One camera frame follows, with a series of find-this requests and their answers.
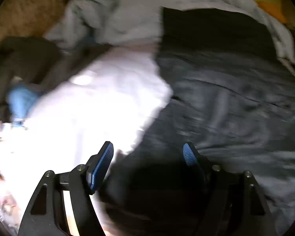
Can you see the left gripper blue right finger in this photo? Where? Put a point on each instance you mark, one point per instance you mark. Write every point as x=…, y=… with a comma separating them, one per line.
x=226, y=203

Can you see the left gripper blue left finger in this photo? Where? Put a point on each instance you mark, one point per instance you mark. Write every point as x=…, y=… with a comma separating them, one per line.
x=45, y=213

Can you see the dark grey puffer jacket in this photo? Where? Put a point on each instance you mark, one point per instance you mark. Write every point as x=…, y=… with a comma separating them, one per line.
x=238, y=110

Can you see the blue cloth item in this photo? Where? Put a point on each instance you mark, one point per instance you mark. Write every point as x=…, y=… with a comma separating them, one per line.
x=20, y=100

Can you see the dark green garment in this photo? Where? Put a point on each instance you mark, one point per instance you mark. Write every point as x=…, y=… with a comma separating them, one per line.
x=40, y=65

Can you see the orange pillow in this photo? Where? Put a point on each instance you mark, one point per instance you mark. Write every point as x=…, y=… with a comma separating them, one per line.
x=273, y=9

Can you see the brown checkered curtain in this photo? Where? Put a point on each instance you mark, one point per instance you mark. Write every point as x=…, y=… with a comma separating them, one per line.
x=29, y=17

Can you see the light blue floral duvet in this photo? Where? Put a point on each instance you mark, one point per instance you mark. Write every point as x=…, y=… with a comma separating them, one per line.
x=196, y=25

